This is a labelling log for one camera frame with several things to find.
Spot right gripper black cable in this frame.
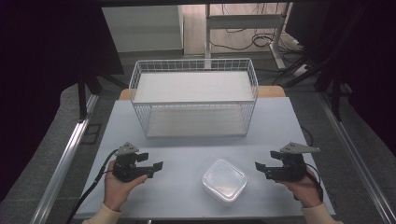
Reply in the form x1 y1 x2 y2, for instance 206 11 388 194
293 162 325 202

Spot white desk frame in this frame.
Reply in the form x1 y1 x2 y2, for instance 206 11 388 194
204 2 292 70

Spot thin black cable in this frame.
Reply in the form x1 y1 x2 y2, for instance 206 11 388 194
300 125 315 147

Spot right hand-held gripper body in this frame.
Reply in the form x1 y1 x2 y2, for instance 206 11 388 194
264 142 321 183

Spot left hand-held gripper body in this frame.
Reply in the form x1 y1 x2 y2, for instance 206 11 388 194
112 142 149 184

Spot clear plastic lidded container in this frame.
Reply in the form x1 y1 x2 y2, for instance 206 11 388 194
201 158 248 206

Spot white power strip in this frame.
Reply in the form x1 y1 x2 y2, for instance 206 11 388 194
292 63 313 77

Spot black metal stand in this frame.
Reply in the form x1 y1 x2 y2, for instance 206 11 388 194
313 70 353 122
77 72 129 123

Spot white wire rack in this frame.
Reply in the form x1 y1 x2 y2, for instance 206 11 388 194
128 58 260 139

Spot person's right hand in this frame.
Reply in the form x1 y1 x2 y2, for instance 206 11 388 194
276 165 324 209

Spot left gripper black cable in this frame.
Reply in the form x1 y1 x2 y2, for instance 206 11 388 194
64 148 119 224

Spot aluminium rail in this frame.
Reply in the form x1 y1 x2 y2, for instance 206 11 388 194
30 93 100 224
317 92 396 224

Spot person's left hand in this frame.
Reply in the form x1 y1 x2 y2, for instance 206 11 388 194
103 169 149 213

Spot black floor cables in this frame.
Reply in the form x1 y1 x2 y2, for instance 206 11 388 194
209 3 311 87

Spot dark curtain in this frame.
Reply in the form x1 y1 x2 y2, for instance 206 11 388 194
284 1 396 158
0 0 125 203

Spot white cabinet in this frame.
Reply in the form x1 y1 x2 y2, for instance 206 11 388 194
101 5 185 54

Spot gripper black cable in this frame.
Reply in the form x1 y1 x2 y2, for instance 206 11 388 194
64 148 119 224
293 162 325 202

